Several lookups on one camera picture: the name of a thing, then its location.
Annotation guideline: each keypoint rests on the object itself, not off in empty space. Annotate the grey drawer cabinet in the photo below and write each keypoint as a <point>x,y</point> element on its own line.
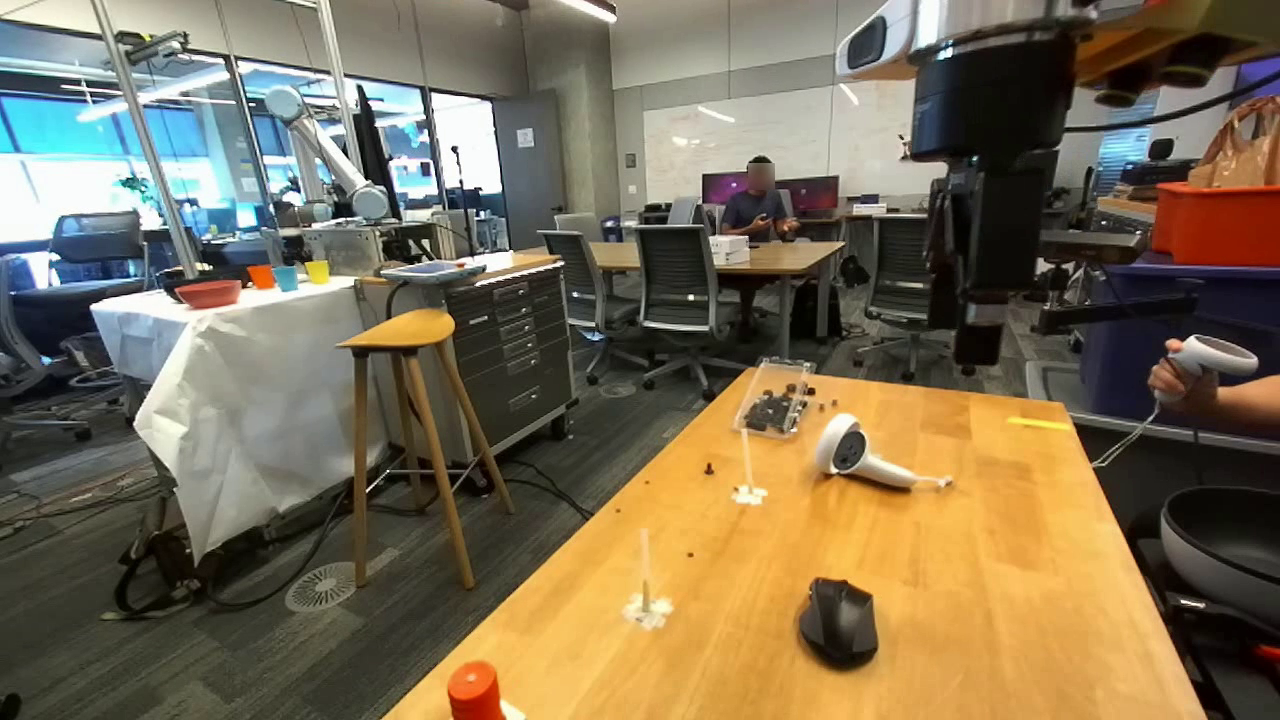
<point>513,350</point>

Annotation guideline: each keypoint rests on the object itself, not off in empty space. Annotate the wooden meeting table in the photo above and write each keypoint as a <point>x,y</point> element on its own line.
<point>782,259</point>

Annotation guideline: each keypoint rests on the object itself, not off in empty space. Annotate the orange plastic bin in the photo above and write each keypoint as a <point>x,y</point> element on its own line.
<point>1222,221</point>

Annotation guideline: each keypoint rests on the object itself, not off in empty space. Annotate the yellow cup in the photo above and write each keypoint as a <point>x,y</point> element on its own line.
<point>317,270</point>

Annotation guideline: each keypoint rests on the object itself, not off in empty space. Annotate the wooden bar stool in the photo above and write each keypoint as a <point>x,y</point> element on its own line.
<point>408,335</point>

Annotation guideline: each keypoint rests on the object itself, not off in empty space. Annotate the black monitor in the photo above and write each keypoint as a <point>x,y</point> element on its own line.
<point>372,144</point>

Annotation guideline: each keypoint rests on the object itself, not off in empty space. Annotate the dark office chair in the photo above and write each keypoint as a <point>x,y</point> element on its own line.
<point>99,253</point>

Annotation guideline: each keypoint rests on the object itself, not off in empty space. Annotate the white box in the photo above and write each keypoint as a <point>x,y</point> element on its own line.
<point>728,249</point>

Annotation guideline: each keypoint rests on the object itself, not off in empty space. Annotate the orange cup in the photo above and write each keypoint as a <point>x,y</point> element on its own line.
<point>260,276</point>

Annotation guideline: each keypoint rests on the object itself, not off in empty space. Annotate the black ergonomic computer mouse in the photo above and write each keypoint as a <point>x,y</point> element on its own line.
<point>840,620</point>

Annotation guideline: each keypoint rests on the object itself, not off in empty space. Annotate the white hair dryer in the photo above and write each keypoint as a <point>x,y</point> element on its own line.
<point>854,454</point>

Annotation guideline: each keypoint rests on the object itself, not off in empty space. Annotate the blue cup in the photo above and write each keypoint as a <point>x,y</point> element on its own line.
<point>284,276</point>

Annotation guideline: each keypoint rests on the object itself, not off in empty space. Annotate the slanted metal pole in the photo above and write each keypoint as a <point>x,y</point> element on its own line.
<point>147,132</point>

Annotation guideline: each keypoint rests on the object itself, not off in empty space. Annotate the operator forearm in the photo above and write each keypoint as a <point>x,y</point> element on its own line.
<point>1251,400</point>

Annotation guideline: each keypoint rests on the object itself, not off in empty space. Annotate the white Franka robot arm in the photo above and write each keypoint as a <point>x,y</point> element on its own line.
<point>906,25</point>

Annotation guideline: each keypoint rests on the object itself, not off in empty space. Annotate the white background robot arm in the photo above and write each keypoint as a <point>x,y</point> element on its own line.
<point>323,143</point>

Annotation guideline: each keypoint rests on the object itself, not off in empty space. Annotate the table under white cloth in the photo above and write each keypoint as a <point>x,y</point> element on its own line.
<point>240,385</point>

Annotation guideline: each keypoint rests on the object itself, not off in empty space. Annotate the orange bottle cap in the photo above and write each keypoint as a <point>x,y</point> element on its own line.
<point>472,688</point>

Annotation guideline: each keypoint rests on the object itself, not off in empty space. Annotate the seated person in dark shirt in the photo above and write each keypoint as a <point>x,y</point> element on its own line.
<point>759,202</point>

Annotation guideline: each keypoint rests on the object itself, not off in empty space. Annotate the orange bowl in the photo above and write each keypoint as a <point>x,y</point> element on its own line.
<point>210,292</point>

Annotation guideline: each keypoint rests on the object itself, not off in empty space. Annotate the operator hand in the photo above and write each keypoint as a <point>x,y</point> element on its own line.
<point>1177,385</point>

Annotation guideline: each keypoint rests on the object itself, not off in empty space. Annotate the grey mesh office chair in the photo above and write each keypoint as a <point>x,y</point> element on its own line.
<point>677,290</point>
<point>575,282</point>

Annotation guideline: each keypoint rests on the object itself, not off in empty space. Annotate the pile of dark small pieces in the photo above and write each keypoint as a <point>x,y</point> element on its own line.
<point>778,410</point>

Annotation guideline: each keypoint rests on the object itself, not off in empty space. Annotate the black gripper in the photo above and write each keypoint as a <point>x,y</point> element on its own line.
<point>1000,221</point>

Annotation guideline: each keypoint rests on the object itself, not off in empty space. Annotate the white VR controller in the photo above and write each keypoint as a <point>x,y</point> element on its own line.
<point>1218,358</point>

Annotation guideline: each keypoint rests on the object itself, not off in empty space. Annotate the white wall whiteboard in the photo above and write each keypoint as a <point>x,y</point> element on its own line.
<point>760,143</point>

